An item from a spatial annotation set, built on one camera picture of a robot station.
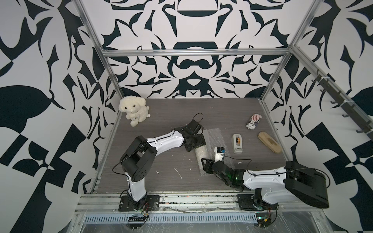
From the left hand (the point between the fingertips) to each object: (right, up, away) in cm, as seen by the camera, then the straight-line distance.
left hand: (201, 142), depth 89 cm
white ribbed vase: (0, -5, -4) cm, 7 cm away
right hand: (0, -9, -5) cm, 11 cm away
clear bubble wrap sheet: (+9, +1, +8) cm, 12 cm away
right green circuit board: (+28, -34, -19) cm, 47 cm away
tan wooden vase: (+44, -1, +4) cm, 44 cm away
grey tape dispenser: (+22, -1, +2) cm, 22 cm away
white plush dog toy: (-42, +21, +4) cm, 47 cm away
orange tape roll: (+24, +1, +2) cm, 24 cm away
